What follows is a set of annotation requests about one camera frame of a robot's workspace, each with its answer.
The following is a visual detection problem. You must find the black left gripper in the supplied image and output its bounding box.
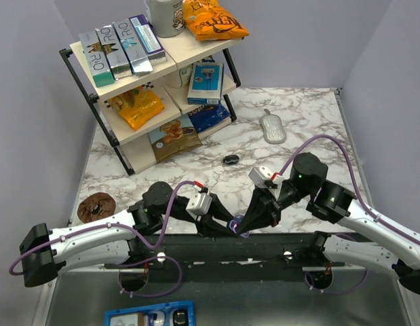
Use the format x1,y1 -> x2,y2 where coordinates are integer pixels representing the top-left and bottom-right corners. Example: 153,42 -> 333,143
161,193 -> 238,240

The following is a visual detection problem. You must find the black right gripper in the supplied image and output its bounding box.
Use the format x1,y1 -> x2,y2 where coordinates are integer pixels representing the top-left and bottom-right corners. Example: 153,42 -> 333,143
235,178 -> 313,233

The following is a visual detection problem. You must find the black earbud charging case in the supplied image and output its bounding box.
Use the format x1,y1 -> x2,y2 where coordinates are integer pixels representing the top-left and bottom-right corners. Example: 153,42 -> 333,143
223,154 -> 240,166

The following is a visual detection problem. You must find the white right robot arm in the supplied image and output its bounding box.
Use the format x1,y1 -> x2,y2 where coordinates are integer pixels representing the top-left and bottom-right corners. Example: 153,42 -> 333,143
233,153 -> 420,295

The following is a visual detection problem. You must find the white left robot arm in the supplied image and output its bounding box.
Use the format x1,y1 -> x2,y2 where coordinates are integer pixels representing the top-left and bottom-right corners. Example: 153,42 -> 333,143
9,181 -> 234,287

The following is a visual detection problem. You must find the brown cookie bag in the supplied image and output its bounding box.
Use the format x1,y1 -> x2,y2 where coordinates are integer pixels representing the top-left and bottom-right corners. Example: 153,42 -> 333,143
149,115 -> 202,163

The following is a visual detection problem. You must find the blue plastic tray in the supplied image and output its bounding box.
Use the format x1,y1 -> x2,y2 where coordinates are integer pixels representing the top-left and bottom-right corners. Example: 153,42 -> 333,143
104,301 -> 196,326

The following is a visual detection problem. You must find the dark blue snack bag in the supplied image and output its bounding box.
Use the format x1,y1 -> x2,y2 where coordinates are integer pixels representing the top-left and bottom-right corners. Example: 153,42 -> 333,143
187,105 -> 230,134

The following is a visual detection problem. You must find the brown crumpled wrapper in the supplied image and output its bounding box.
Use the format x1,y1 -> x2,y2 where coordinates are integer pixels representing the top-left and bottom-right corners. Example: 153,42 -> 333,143
77,192 -> 116,223

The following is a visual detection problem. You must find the blue razor box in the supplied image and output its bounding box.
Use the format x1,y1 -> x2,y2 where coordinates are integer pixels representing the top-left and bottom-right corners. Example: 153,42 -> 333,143
187,62 -> 224,105

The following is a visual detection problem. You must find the orange snack bag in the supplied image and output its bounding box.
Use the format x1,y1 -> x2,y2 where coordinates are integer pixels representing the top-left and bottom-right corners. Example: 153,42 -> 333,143
108,87 -> 164,130

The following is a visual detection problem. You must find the white cup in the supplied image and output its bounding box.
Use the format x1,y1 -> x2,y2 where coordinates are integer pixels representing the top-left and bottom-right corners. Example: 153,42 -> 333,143
164,65 -> 193,88

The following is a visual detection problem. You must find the blue silver RO box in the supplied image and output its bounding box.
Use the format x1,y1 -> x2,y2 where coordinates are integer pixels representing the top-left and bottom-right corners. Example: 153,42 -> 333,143
113,20 -> 153,75

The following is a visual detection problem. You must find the teal RO box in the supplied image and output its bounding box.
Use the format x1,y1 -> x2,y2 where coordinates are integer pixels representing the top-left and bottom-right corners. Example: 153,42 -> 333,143
79,31 -> 115,88

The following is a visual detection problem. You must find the purple white box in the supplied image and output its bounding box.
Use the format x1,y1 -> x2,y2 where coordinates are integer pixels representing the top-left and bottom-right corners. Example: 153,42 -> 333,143
129,14 -> 167,65

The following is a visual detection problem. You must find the orange chips bag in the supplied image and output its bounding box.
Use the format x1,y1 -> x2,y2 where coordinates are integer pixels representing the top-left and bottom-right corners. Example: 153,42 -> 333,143
183,0 -> 249,41

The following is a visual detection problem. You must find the grey printed mug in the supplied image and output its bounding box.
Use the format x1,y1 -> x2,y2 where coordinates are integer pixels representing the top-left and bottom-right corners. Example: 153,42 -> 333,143
145,0 -> 185,38

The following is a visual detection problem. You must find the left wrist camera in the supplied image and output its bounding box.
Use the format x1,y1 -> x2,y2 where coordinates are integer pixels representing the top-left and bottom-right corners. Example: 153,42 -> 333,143
186,192 -> 212,216

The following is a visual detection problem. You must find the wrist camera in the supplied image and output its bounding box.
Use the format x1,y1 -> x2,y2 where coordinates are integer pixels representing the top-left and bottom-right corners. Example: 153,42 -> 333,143
186,192 -> 212,216
248,166 -> 284,198

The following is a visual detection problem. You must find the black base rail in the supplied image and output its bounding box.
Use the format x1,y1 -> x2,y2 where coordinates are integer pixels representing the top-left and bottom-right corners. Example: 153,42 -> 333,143
125,232 -> 328,283

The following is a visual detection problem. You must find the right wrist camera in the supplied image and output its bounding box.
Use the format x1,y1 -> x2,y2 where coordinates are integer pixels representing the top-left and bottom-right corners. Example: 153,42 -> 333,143
248,166 -> 284,198

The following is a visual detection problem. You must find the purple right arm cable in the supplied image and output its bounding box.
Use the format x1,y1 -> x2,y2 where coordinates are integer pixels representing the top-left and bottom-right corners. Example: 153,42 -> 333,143
273,134 -> 420,295

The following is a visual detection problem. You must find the black frame wooden shelf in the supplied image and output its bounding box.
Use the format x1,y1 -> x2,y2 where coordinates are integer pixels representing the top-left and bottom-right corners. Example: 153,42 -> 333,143
60,31 -> 241,175

